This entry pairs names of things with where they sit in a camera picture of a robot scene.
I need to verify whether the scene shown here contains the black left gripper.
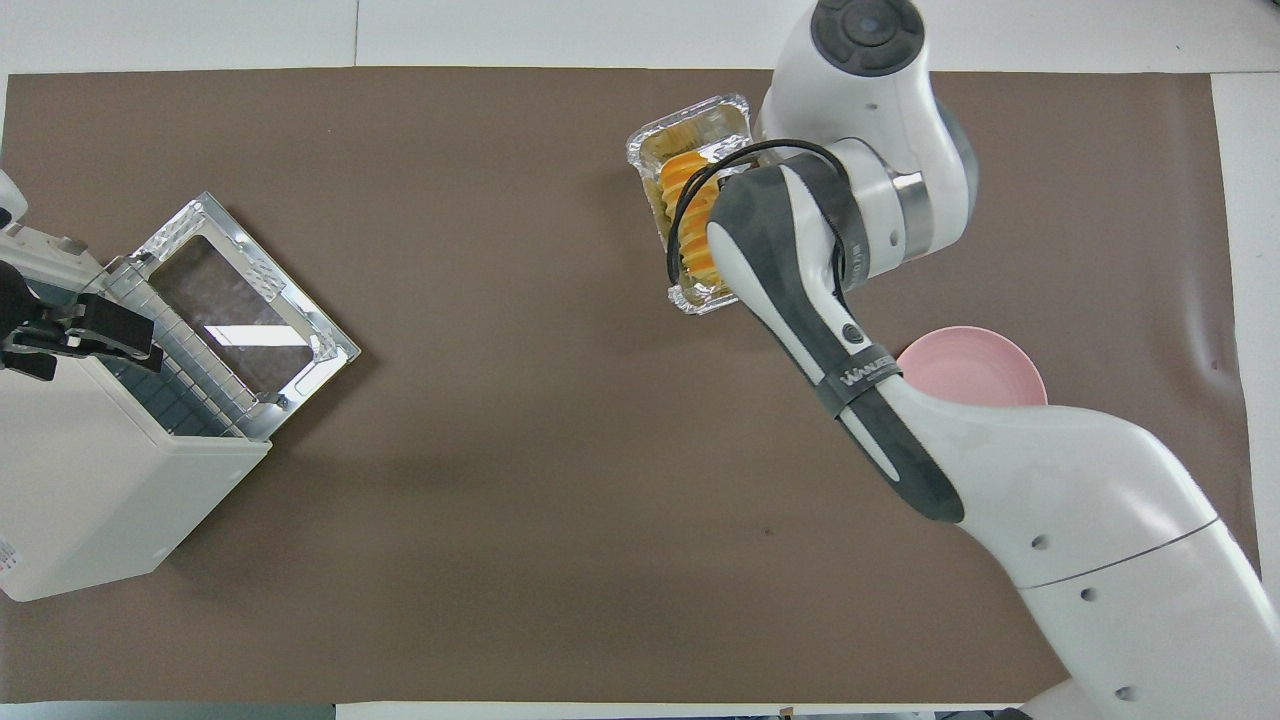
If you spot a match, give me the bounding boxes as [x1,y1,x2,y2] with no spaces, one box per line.
[0,260,165,383]

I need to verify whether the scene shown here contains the yellow ridged bread loaf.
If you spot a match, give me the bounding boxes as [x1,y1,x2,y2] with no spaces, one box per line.
[658,149,729,284]

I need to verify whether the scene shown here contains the aluminium foil tray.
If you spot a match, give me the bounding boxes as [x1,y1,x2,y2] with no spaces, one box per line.
[626,93,754,317]

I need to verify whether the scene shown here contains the glass oven door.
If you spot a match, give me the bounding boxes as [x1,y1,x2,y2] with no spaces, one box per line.
[130,192,362,441]

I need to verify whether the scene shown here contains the white toaster oven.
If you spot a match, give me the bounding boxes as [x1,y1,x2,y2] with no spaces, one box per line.
[0,225,273,603]

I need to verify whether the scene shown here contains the brown table mat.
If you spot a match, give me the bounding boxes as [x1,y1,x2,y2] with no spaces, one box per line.
[0,67,1276,704]

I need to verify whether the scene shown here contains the pink round plate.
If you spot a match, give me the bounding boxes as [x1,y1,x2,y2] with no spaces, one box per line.
[896,326,1049,407]

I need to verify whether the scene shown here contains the metal oven wire rack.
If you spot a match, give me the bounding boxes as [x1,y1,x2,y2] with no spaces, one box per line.
[100,258,253,441]

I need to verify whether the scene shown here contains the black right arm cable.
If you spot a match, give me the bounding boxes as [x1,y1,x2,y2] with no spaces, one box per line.
[664,138,853,297]

